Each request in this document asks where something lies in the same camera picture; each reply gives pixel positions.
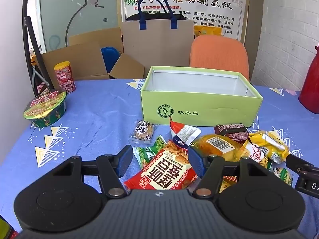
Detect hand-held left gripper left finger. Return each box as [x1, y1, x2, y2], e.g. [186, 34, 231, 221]
[51, 145, 134, 198]

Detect frosted glass panel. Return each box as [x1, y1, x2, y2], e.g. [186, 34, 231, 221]
[22, 0, 120, 55]

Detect red can with yellow lid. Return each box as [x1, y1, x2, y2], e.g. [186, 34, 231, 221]
[54, 61, 76, 94]

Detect small red orange snack packet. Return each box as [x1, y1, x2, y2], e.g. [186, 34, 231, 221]
[219, 175, 240, 192]

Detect orange office chair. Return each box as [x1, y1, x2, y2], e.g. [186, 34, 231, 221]
[189, 35, 250, 82]

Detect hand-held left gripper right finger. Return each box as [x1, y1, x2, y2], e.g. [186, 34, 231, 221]
[187, 146, 272, 197]

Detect brown chocolate snack packet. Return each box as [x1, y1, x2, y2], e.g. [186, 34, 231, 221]
[214, 123, 250, 143]

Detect green instant noodle bowl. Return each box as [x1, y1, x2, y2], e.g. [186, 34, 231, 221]
[23, 90, 67, 127]

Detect open brown cardboard box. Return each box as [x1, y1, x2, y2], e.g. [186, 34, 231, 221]
[41, 27, 145, 81]

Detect green pea snack packet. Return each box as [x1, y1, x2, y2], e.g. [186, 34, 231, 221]
[132, 135, 167, 170]

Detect light green cardboard box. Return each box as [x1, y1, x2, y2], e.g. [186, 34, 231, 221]
[140, 66, 264, 128]

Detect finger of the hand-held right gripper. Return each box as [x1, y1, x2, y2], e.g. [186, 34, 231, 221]
[285, 154, 315, 174]

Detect green white snack packet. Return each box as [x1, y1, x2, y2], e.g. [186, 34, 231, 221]
[268, 163, 294, 187]

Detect blue patterned tablecloth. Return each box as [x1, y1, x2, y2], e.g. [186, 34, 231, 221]
[0, 78, 319, 239]

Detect large red snack packet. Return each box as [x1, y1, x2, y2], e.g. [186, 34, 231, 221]
[124, 141, 200, 192]

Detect clear round cookie packet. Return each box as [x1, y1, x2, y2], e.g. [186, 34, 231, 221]
[129, 120, 159, 144]

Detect wall poster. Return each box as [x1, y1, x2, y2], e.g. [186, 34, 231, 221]
[117, 0, 250, 48]

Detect red container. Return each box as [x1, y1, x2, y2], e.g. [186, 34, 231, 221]
[298, 43, 319, 115]

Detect brown paper bag blue handles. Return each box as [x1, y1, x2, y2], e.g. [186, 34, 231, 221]
[120, 0, 195, 79]

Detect black folded stand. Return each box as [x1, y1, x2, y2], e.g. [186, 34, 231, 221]
[24, 16, 59, 95]

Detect yellow barcode snack bag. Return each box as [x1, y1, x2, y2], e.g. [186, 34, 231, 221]
[191, 134, 251, 162]

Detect yellow cake packet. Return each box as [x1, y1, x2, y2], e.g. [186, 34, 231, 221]
[249, 129, 290, 164]

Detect red white blue snack packet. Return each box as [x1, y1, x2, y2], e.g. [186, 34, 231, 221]
[169, 117, 202, 147]

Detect blue plastic chair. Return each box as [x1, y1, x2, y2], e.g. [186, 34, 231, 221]
[100, 47, 122, 73]

